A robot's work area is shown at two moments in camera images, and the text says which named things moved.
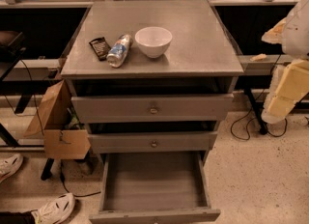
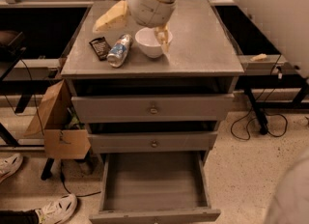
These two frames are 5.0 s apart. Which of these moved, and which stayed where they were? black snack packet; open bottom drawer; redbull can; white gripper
Moved: white gripper
Stayed: black snack packet; redbull can; open bottom drawer
